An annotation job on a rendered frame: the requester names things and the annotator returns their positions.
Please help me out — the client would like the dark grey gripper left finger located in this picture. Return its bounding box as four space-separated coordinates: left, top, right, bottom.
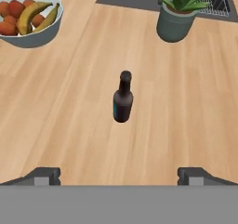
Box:
0 167 61 187

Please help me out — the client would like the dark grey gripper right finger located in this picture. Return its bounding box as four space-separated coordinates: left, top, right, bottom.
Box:
177 166 238 187

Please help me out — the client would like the dark brown glass bottle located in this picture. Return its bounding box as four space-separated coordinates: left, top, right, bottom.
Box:
112 70 135 124

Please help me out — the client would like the pale blue fruit bowl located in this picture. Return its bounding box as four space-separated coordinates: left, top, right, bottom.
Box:
0 0 64 49

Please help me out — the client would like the grey-green plant pot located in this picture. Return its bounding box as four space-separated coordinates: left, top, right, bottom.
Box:
155 2 199 44

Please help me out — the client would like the yellow banana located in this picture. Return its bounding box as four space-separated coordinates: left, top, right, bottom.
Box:
16 1 54 36
32 2 60 33

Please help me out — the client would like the wire dish rack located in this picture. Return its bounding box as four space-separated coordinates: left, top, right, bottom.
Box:
198 0 231 18

